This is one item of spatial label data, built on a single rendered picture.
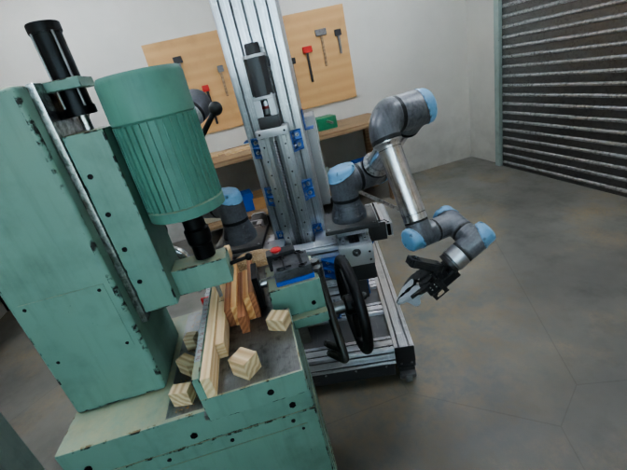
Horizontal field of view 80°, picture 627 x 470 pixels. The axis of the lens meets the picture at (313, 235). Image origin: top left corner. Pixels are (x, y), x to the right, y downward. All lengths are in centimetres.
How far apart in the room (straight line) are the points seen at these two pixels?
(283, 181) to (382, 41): 311
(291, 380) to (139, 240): 45
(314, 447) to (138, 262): 63
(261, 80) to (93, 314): 104
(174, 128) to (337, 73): 360
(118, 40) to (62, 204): 345
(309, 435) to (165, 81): 86
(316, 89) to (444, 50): 155
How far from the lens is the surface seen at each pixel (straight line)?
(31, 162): 87
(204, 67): 414
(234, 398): 83
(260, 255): 122
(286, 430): 102
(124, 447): 105
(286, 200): 170
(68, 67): 92
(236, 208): 161
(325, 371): 186
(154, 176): 84
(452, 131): 504
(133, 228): 90
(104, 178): 88
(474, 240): 123
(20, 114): 86
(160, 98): 82
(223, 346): 88
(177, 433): 101
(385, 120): 120
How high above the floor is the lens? 144
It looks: 24 degrees down
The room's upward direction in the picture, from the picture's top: 13 degrees counter-clockwise
